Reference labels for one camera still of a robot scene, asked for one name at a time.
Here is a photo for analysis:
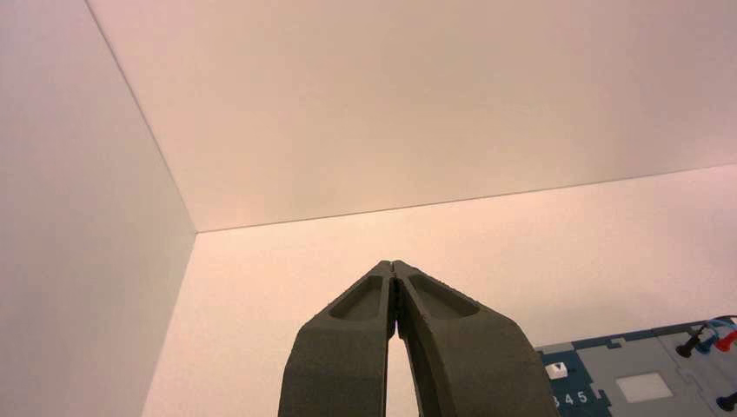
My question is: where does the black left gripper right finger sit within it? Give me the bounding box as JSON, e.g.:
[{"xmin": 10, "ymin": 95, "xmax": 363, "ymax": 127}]
[{"xmin": 394, "ymin": 260, "xmax": 561, "ymax": 417}]

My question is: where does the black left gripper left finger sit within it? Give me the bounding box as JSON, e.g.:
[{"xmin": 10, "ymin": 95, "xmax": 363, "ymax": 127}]
[{"xmin": 277, "ymin": 260, "xmax": 398, "ymax": 417}]

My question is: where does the blue and grey task board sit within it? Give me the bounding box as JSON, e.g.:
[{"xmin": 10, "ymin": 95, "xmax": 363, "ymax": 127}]
[{"xmin": 534, "ymin": 314, "xmax": 737, "ymax": 417}]

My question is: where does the white square panel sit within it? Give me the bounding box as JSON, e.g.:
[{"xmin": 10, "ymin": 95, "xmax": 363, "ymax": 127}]
[{"xmin": 615, "ymin": 372, "xmax": 674, "ymax": 405}]

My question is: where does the blue cable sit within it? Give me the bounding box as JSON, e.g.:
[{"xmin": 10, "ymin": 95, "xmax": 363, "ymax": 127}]
[{"xmin": 695, "ymin": 319, "xmax": 737, "ymax": 354}]

